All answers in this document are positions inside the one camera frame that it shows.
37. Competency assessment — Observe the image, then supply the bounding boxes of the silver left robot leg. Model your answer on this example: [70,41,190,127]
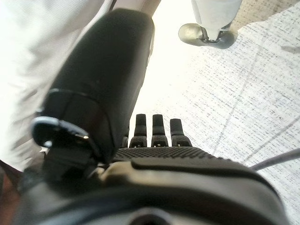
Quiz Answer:
[178,0,242,50]

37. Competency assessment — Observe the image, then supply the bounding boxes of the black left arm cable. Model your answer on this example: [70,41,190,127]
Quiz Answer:
[252,149,300,171]

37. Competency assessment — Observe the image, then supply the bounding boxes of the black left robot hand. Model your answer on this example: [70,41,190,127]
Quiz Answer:
[14,8,290,225]

